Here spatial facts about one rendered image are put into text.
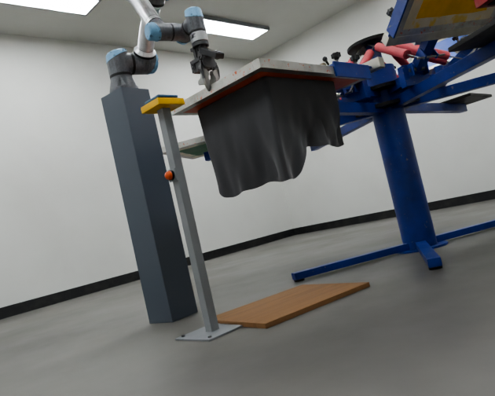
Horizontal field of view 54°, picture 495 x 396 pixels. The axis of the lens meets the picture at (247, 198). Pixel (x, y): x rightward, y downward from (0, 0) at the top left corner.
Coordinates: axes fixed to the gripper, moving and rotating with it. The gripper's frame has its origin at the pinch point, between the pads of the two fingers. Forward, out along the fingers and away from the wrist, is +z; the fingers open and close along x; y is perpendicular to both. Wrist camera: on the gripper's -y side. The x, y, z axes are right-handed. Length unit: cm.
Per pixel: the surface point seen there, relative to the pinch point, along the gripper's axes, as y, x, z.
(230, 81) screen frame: -12.3, 1.9, 1.9
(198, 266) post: 10, 21, 71
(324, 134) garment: -22, -38, 28
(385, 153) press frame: 3, -133, 36
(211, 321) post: 9, 20, 94
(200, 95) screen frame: 6.8, 1.9, 1.1
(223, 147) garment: 9.6, -7.1, 23.7
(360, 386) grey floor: -80, 54, 98
